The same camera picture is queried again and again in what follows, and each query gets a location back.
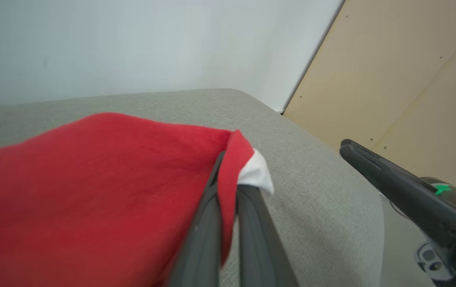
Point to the beige plywood panel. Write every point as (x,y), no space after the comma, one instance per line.
(451,119)
(371,59)

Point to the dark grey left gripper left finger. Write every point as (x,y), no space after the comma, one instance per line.
(200,255)

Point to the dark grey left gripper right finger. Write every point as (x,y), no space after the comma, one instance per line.
(259,247)

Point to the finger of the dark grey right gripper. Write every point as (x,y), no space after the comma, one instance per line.
(389,162)

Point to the red shorts with white trim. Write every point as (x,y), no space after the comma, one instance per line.
(92,191)

